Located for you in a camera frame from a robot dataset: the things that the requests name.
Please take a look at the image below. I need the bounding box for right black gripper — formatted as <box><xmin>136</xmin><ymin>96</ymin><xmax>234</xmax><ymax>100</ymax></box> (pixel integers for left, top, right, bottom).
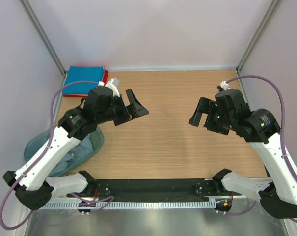
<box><xmin>189</xmin><ymin>97</ymin><xmax>235</xmax><ymax>135</ymax></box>

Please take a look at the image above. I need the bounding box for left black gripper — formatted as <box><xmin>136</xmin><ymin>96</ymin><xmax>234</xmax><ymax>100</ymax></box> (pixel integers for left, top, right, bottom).
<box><xmin>96</xmin><ymin>88</ymin><xmax>148</xmax><ymax>126</ymax></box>

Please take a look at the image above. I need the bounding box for grey-blue t shirt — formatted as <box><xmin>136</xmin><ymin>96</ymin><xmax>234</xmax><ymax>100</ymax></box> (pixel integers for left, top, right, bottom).
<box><xmin>49</xmin><ymin>130</ymin><xmax>104</xmax><ymax>177</ymax></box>

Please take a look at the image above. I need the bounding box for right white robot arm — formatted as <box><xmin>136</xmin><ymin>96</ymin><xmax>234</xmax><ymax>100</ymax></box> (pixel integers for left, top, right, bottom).
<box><xmin>189</xmin><ymin>88</ymin><xmax>297</xmax><ymax>219</ymax></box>

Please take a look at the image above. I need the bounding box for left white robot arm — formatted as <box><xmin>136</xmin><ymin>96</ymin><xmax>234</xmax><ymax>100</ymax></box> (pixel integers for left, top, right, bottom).
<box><xmin>3</xmin><ymin>86</ymin><xmax>149</xmax><ymax>210</ymax></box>

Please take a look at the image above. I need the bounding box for folded red t shirt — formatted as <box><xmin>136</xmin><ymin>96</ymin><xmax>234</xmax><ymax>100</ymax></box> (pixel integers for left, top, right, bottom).
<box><xmin>62</xmin><ymin>69</ymin><xmax>109</xmax><ymax>98</ymax></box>

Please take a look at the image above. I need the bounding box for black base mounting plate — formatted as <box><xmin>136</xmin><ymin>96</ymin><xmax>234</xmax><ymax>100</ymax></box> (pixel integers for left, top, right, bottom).
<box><xmin>66</xmin><ymin>178</ymin><xmax>242</xmax><ymax>203</ymax></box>

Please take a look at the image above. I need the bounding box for translucent teal plastic basket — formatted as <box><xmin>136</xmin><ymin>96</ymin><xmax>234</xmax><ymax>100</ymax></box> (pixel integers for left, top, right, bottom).
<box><xmin>24</xmin><ymin>124</ymin><xmax>105</xmax><ymax>178</ymax></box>

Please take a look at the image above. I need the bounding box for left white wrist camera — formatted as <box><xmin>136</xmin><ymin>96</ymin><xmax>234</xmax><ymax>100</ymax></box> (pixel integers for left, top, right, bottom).
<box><xmin>98</xmin><ymin>78</ymin><xmax>120</xmax><ymax>97</ymax></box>

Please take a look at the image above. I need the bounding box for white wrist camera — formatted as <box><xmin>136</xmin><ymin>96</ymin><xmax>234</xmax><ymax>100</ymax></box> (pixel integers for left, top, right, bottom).
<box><xmin>217</xmin><ymin>81</ymin><xmax>229</xmax><ymax>92</ymax></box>
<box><xmin>98</xmin><ymin>78</ymin><xmax>120</xmax><ymax>97</ymax></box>

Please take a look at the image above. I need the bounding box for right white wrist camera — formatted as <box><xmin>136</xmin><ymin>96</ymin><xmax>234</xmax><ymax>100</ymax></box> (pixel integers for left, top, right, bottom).
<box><xmin>217</xmin><ymin>81</ymin><xmax>229</xmax><ymax>92</ymax></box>

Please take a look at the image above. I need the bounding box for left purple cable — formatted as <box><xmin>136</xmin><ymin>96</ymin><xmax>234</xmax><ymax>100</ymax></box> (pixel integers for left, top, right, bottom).
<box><xmin>0</xmin><ymin>80</ymin><xmax>114</xmax><ymax>231</ymax></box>

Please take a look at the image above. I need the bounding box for purple cable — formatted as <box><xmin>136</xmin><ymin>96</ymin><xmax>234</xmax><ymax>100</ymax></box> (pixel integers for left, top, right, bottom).
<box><xmin>0</xmin><ymin>80</ymin><xmax>114</xmax><ymax>231</ymax></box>
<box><xmin>216</xmin><ymin>75</ymin><xmax>297</xmax><ymax>226</ymax></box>

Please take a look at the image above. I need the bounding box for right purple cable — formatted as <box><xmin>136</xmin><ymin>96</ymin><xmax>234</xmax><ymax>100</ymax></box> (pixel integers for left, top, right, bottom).
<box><xmin>216</xmin><ymin>75</ymin><xmax>297</xmax><ymax>226</ymax></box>

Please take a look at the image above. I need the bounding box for slotted grey cable duct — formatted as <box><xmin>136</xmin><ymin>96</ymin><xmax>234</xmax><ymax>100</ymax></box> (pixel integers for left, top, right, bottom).
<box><xmin>42</xmin><ymin>199</ymin><xmax>216</xmax><ymax>210</ymax></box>

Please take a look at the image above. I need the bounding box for right aluminium frame post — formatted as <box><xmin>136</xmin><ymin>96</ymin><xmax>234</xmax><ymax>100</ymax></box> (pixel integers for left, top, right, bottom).
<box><xmin>236</xmin><ymin>0</ymin><xmax>282</xmax><ymax>75</ymax></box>

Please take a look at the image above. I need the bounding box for aluminium frame post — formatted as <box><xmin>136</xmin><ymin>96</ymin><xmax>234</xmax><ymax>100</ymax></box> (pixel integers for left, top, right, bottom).
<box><xmin>19</xmin><ymin>0</ymin><xmax>66</xmax><ymax>77</ymax></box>
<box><xmin>236</xmin><ymin>0</ymin><xmax>282</xmax><ymax>75</ymax></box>

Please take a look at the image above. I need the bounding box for left aluminium frame post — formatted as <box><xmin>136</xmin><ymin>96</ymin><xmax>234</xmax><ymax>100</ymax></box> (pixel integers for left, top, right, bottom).
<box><xmin>19</xmin><ymin>0</ymin><xmax>66</xmax><ymax>77</ymax></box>

